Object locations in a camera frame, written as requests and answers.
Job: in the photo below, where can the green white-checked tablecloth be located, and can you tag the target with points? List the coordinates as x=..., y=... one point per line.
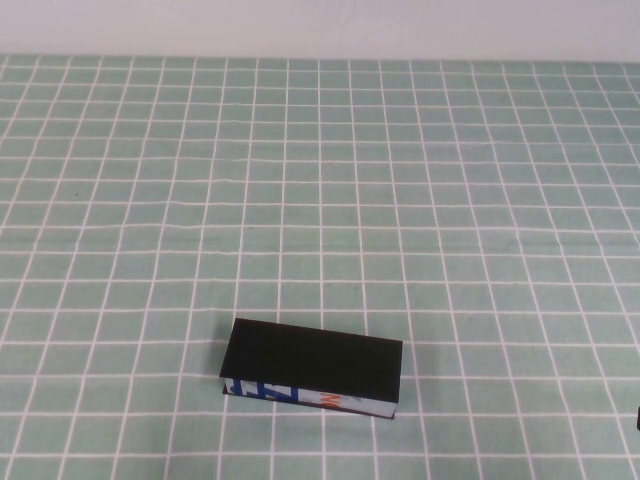
x=300, y=175

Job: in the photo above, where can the black printed glasses case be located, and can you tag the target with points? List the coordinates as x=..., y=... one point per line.
x=310, y=355

